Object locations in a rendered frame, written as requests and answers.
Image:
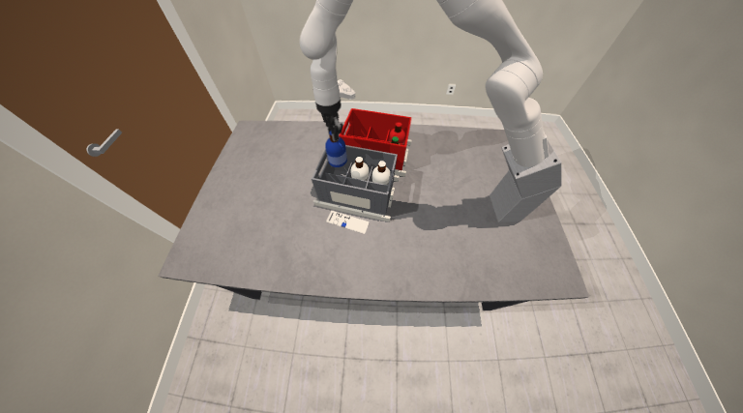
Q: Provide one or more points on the white paper pick list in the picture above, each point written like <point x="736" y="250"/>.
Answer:
<point x="348" y="222"/>

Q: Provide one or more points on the grey divided crate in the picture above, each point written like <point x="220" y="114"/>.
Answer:
<point x="335" y="185"/>

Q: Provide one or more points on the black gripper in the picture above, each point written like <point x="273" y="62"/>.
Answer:
<point x="330" y="115"/>

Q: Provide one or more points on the blue bottle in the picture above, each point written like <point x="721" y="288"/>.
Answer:
<point x="336" y="152"/>

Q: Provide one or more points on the cream bottle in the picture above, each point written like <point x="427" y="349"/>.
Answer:
<point x="359" y="170"/>
<point x="381" y="174"/>

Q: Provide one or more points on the red crate with dividers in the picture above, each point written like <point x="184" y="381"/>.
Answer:
<point x="374" y="125"/>

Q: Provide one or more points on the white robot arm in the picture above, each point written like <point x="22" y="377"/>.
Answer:
<point x="512" y="82"/>

